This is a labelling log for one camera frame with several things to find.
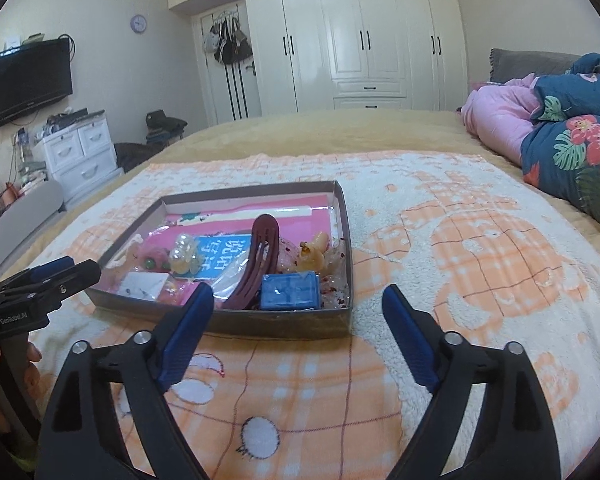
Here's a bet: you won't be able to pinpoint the pink booklet with blue label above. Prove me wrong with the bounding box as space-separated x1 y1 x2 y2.
97 193 339 307

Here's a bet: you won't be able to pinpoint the bags hanging on door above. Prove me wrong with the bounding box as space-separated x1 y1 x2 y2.
202 14 253 65

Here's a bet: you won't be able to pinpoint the grey chair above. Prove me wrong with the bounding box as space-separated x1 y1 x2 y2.
0 180 65 271

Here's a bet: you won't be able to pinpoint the black wall television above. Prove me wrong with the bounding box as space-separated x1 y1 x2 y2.
0 37 73 127

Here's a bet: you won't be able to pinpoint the clear plastic bag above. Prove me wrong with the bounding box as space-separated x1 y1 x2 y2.
211 252 249 302

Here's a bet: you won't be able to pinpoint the pile of dark clothes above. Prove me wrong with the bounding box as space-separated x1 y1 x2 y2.
114 110 188 174

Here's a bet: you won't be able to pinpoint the grey headboard cover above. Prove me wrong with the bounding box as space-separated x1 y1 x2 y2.
490 48 580 84

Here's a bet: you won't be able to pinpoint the bed with tan sheet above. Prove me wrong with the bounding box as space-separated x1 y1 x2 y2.
0 107 600 480

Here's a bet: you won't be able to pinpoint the white built-in wardrobe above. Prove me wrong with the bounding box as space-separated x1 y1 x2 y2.
168 0 468 116

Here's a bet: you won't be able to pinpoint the pink pompom hair tie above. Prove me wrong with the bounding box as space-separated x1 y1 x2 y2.
132 242 174 273

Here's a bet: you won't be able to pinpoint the polka dot sheer bow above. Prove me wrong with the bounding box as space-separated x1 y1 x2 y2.
276 231 350 309

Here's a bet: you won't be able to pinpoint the floral blue quilt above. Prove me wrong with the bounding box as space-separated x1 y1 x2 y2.
521 53 600 224

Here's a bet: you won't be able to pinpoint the blue small jewelry box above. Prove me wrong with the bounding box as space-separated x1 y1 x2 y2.
260 271 321 311

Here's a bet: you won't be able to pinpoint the white plastic drawer cabinet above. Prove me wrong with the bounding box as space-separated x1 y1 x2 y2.
32 110 123 208

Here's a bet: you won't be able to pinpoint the purple wall clock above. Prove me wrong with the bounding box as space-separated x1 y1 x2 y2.
130 14 148 35

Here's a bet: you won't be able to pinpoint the white door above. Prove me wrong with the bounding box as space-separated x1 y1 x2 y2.
189 0 264 129

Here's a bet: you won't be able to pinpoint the brown shallow cardboard tray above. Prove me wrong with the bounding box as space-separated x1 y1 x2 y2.
87 181 353 339

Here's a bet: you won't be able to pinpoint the earring card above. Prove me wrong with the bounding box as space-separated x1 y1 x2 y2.
117 272 170 301

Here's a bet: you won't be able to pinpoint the person's left hand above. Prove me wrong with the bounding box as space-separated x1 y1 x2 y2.
0 336 42 442

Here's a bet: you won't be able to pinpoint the maroon hair claw clip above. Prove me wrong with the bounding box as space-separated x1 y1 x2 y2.
222 214 279 310

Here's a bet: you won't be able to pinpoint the pearl flower hair clip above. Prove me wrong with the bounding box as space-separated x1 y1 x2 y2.
169 233 204 276

